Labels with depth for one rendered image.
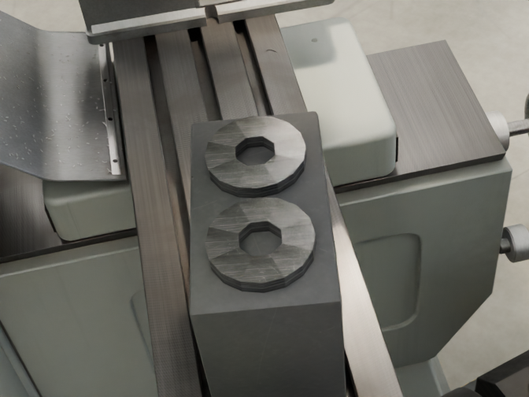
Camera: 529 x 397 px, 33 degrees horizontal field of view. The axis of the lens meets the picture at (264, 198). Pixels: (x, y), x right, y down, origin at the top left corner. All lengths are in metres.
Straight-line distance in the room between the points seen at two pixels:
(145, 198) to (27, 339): 0.47
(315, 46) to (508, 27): 1.41
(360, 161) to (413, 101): 0.20
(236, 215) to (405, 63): 0.79
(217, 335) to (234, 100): 0.48
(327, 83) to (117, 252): 0.39
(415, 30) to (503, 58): 0.27
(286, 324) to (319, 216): 0.10
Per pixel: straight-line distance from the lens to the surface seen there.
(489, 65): 2.61
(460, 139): 1.38
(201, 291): 0.72
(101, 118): 1.27
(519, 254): 1.51
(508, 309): 2.06
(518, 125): 1.53
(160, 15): 1.28
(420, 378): 1.71
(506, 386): 1.24
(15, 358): 1.48
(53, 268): 1.33
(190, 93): 1.17
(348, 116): 1.28
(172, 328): 0.94
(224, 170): 0.79
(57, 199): 1.24
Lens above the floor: 1.68
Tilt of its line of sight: 48 degrees down
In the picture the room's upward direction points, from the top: 8 degrees counter-clockwise
